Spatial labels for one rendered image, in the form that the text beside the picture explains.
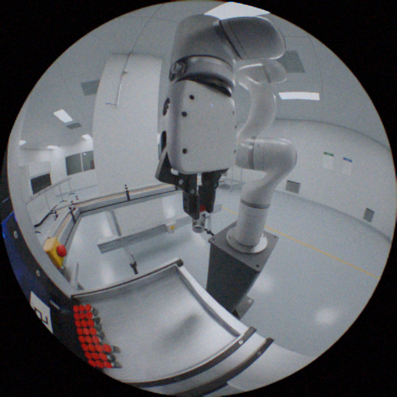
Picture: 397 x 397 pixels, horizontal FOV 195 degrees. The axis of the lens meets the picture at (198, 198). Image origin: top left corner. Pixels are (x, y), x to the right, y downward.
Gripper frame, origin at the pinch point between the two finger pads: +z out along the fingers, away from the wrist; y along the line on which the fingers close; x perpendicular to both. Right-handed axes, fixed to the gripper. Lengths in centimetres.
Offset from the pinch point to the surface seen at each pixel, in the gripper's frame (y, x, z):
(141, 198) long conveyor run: 5, 82, 33
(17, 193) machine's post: -38.6, 14.0, -7.5
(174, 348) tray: -16.3, -12.9, 23.9
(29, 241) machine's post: -39.1, 11.4, 3.0
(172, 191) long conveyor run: 35, 81, 34
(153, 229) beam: 10, 81, 69
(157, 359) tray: -21.3, -13.6, 23.6
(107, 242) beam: -37, 83, 65
